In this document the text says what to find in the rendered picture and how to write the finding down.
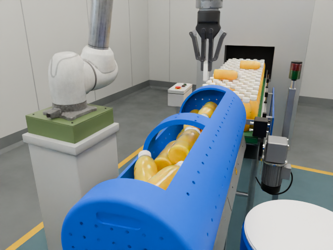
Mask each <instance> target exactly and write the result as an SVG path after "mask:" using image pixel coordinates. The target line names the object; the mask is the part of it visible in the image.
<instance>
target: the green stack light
mask: <svg viewBox="0 0 333 250"><path fill-rule="evenodd" d="M300 75H301V71H293V70H289V76H288V78H289V79H300Z"/></svg>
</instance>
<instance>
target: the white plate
mask: <svg viewBox="0 0 333 250"><path fill-rule="evenodd" d="M244 233H245V237H246V240H247V242H248V244H249V245H250V247H251V249H252V250H333V212H331V211H329V210H327V209H325V208H322V207H319V206H317V205H313V204H310V203H306V202H302V201H296V200H272V201H267V202H264V203H261V204H259V205H257V206H255V207H254V208H253V209H251V210H250V211H249V213H248V214H247V216H246V218H245V222H244Z"/></svg>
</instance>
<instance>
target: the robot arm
mask: <svg viewBox="0 0 333 250"><path fill-rule="evenodd" d="M222 3H223V0H196V8H199V11H198V13H197V25H196V29H195V30H193V31H191V32H189V35H190V37H191V38H192V43H193V48H194V53H195V58H196V60H199V61H200V62H201V71H203V82H207V81H208V80H209V71H212V63H213V61H216V60H217V59H218V57H219V54H220V50H221V47H222V43H223V40H224V38H225V36H226V35H227V32H224V31H223V30H221V26H220V13H221V12H220V10H219V8H222ZM112 7H113V0H91V6H90V21H89V37H88V44H87V45H86V46H85V47H84V48H83V50H82V53H81V56H79V55H78V54H76V53H74V52H60V53H56V54H54V56H53V57H52V58H51V60H50V64H49V69H48V80H49V89H50V95H51V99H52V108H50V109H48V110H45V111H43V115H47V117H48V119H52V118H62V119H66V120H68V121H73V120H75V119H76V118H78V117H81V116H83V115H86V114H88V113H90V112H94V111H96V110H97V107H94V106H89V105H87V100H86V94H88V93H89V92H90V91H94V90H98V89H101V88H104V87H106V86H108V85H110V84H111V83H112V82H113V81H114V80H115V79H116V77H117V75H118V66H117V63H116V61H115V59H114V55H113V52H112V50H111V49H110V48H109V42H110V32H111V18H112ZM197 32H198V34H199V36H200V37H201V55H200V52H199V46H198V41H197V37H196V36H197ZM218 33H220V34H219V36H220V38H219V41H218V45H217V48H216V52H215V55H214V57H213V48H214V38H215V37H216V35H217V34H218ZM207 39H209V53H208V61H206V41H207Z"/></svg>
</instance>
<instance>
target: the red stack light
mask: <svg viewBox="0 0 333 250"><path fill-rule="evenodd" d="M290 70H293V71H301V70H302V64H294V63H290Z"/></svg>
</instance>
